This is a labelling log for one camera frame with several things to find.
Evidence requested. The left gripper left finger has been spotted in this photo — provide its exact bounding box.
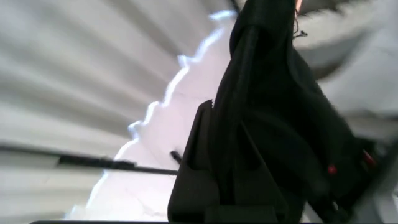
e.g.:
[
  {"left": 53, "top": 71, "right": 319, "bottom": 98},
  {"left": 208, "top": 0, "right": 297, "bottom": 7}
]
[{"left": 167, "top": 99, "right": 222, "bottom": 223}]

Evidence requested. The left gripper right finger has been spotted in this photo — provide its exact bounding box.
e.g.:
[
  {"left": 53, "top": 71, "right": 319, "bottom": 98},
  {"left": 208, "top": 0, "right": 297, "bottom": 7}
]
[{"left": 221, "top": 120, "right": 289, "bottom": 223}]

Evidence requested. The black garment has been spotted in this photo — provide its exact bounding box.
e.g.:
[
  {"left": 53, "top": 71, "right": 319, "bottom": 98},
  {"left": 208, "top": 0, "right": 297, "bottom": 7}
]
[{"left": 211, "top": 0, "right": 377, "bottom": 223}]

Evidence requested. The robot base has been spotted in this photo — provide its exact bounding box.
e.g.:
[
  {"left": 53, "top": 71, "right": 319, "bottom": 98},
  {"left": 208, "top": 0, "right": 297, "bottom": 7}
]
[{"left": 323, "top": 136, "right": 398, "bottom": 224}]

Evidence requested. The black clothes rack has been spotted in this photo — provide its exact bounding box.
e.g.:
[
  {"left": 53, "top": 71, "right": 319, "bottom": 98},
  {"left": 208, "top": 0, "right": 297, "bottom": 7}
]
[{"left": 0, "top": 144, "right": 184, "bottom": 175}]

